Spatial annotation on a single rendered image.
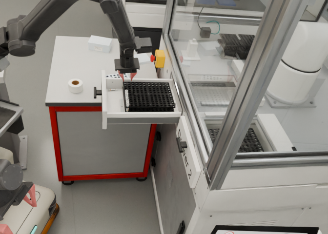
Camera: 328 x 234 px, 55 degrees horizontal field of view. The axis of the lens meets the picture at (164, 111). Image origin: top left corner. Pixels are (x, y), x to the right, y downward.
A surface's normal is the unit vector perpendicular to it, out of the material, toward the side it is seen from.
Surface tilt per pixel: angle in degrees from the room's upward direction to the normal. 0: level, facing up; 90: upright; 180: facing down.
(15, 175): 63
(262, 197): 90
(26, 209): 0
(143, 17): 90
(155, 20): 90
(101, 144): 90
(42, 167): 1
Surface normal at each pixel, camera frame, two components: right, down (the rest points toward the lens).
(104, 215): 0.14, -0.73
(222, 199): 0.16, 0.69
